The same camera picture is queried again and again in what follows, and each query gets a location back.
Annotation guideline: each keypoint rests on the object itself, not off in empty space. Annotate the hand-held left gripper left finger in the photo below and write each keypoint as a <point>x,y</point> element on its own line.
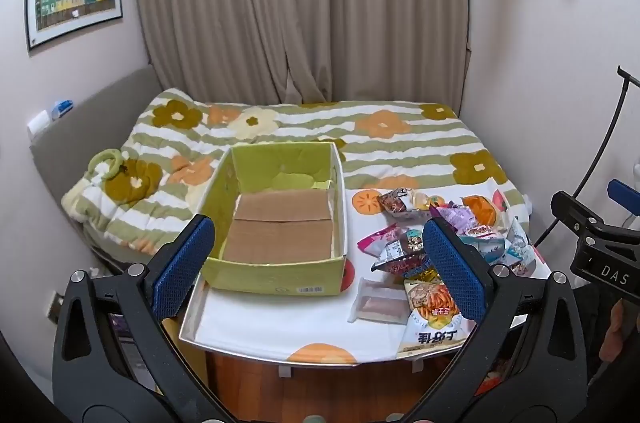
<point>182,268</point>

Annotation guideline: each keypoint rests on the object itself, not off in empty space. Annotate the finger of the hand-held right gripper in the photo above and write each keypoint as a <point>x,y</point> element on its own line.
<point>624,194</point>
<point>580,215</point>

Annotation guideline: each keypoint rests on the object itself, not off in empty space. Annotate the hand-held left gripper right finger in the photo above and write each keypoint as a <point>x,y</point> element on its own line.
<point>452,270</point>

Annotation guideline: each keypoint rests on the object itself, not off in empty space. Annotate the red white blue snack packet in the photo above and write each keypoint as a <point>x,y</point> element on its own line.
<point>480,236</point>

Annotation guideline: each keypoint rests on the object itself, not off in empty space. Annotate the orange sticks snack packet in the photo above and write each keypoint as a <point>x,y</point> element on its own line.
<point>425,309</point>

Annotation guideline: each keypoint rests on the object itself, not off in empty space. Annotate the brown cartoon snack packet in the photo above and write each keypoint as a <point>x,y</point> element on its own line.
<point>400,254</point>

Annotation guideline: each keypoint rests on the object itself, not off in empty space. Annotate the pink snack packet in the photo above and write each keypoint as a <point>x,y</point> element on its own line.
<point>375,242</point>

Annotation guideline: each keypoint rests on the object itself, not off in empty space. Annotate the white translucent cake packet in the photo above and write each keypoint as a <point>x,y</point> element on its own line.
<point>376,304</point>

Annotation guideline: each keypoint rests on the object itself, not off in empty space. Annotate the green cardboard box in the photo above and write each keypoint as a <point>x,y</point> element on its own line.
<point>280,233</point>

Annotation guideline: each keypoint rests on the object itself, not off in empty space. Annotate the person's right hand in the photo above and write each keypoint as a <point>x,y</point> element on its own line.
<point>614,328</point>

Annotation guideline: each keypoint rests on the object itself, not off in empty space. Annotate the purple snack packet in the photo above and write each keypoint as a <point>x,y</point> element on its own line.
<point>457,215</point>

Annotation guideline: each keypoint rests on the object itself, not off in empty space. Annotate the pale blue snack packet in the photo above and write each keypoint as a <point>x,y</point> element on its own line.
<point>517,249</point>

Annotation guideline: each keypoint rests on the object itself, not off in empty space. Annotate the pale yellow snack packet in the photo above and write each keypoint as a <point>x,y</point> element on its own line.
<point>425,201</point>

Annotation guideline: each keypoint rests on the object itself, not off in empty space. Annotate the brown white snack packet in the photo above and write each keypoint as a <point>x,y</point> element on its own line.
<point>395,201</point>

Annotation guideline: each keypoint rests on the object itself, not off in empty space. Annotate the floral striped blanket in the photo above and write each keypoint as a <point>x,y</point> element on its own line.
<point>390,138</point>

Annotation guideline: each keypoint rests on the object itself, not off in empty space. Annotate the grey headboard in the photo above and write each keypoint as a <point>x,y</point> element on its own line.
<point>90,123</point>

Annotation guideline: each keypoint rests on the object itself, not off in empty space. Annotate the beige curtain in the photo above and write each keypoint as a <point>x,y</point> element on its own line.
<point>300,3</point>

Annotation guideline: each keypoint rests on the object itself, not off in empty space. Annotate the wall outlet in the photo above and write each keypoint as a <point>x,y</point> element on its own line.
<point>55,305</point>

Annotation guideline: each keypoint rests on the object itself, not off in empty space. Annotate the white wall switch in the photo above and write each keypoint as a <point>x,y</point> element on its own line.
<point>38,124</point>

